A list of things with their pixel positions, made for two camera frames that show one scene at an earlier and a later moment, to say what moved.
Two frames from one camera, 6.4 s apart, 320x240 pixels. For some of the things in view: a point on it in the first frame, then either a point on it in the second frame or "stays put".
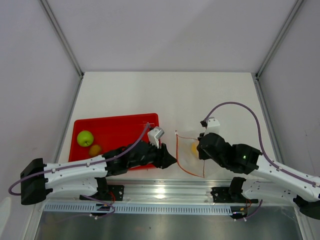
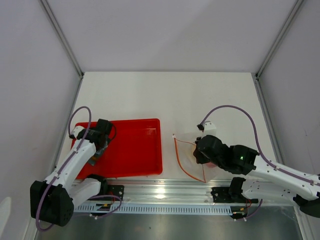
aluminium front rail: x=175 y=190 stays put
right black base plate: x=222 y=195 stays put
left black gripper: x=163 y=158 to x=98 y=153
